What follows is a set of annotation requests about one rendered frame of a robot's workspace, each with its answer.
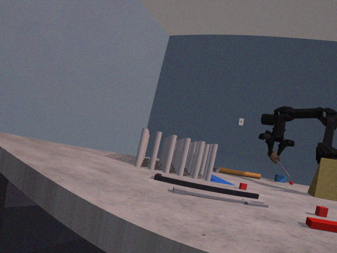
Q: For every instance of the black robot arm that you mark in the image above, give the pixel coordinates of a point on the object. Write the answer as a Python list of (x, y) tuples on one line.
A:
[(324, 149)]

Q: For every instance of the blue tape strip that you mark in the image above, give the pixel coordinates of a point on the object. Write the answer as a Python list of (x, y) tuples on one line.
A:
[(219, 180)]

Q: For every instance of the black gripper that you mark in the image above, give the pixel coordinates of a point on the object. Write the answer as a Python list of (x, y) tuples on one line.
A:
[(278, 136)]

